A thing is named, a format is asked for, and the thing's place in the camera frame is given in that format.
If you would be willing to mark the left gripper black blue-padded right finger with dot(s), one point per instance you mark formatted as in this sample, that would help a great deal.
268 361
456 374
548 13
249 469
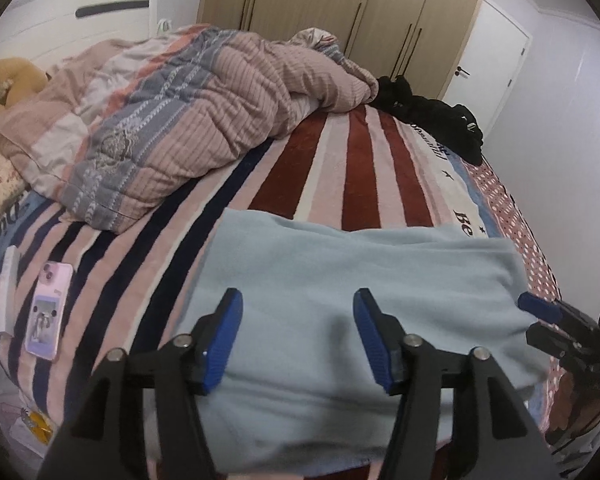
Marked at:
493 434

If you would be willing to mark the black door handle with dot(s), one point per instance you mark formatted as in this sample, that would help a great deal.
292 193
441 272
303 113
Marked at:
461 72

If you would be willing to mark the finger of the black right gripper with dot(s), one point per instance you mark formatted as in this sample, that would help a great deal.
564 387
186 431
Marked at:
553 342

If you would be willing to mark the black clothes pile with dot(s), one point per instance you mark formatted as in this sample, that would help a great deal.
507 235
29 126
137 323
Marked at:
455 127

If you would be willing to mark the white small box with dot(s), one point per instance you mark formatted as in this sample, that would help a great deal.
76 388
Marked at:
8 286

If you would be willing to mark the pink cased smartphone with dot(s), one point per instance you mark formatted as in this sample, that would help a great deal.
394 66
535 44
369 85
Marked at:
46 310

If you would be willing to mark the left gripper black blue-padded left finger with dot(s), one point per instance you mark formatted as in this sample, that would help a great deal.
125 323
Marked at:
106 437

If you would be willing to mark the white bed headboard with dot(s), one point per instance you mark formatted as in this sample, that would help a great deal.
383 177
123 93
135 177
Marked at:
47 31

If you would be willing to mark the light blue pants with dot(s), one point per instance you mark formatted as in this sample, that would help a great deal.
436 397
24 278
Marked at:
298 395

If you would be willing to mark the striped dotted fleece blanket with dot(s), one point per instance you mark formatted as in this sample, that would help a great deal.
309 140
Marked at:
353 171

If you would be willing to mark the tan plush toy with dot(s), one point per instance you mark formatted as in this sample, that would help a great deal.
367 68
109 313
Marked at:
19 79

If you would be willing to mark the pink striped quilt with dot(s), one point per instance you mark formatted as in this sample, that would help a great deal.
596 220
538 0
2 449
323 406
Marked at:
122 125

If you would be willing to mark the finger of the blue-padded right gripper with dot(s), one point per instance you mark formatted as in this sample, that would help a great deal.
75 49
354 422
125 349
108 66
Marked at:
549 312

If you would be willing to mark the grey star-print sleeve forearm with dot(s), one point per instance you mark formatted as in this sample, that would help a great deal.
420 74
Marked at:
572 454

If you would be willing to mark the white door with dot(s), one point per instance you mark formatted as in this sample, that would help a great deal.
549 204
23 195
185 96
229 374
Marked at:
494 54

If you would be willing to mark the beige wooden wardrobe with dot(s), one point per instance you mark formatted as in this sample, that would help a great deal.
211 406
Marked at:
421 40

